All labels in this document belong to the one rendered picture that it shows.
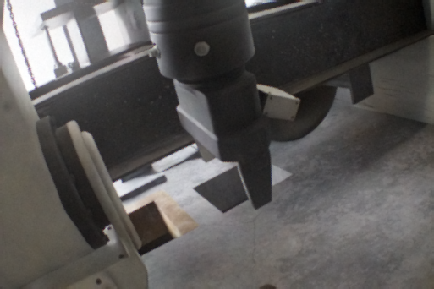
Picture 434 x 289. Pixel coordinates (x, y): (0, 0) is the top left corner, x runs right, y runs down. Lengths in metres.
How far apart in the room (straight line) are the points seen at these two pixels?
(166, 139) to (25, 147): 0.70
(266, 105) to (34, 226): 0.24
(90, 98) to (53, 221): 0.62
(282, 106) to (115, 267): 0.23
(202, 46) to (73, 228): 0.18
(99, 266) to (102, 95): 0.59
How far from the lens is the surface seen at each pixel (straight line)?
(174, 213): 1.50
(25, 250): 0.33
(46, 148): 0.32
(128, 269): 0.38
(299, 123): 1.76
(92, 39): 1.87
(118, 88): 0.91
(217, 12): 0.29
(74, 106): 0.90
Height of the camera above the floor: 0.73
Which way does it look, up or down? 23 degrees down
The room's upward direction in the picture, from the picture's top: 18 degrees counter-clockwise
